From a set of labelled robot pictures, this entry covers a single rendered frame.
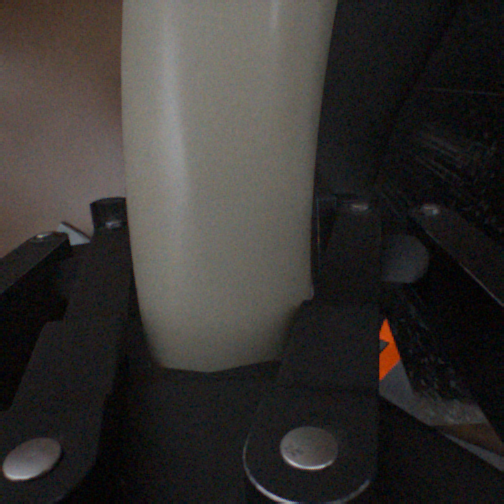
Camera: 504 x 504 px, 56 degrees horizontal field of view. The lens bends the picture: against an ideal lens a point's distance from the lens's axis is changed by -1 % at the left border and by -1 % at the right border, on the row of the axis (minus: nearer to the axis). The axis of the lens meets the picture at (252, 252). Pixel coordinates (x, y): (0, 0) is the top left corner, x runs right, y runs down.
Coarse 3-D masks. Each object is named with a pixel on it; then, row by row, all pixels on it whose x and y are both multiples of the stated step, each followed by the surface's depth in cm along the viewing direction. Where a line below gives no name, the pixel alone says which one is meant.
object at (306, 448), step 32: (352, 224) 12; (352, 256) 10; (320, 288) 9; (352, 288) 9; (320, 320) 7; (352, 320) 7; (288, 352) 6; (320, 352) 6; (352, 352) 6; (288, 384) 6; (320, 384) 5; (352, 384) 5; (256, 416) 5; (288, 416) 5; (320, 416) 5; (352, 416) 5; (256, 448) 4; (288, 448) 4; (320, 448) 4; (352, 448) 4; (256, 480) 4; (288, 480) 4; (320, 480) 4; (352, 480) 4
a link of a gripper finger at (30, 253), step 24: (48, 240) 13; (0, 264) 12; (24, 264) 11; (48, 264) 12; (0, 288) 10; (24, 288) 11; (0, 312) 10; (24, 312) 11; (48, 312) 13; (0, 336) 10; (24, 336) 11; (0, 360) 10; (24, 360) 11; (0, 384) 10; (0, 408) 10
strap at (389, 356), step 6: (390, 348) 110; (396, 348) 110; (384, 354) 111; (390, 354) 110; (396, 354) 110; (384, 360) 111; (390, 360) 111; (396, 360) 111; (384, 366) 112; (390, 366) 111; (384, 372) 112
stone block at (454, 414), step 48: (480, 0) 69; (480, 48) 60; (432, 96) 71; (480, 96) 53; (432, 144) 61; (480, 144) 47; (384, 192) 72; (432, 192) 53; (480, 192) 42; (384, 288) 54; (432, 336) 44; (432, 384) 46; (480, 432) 44
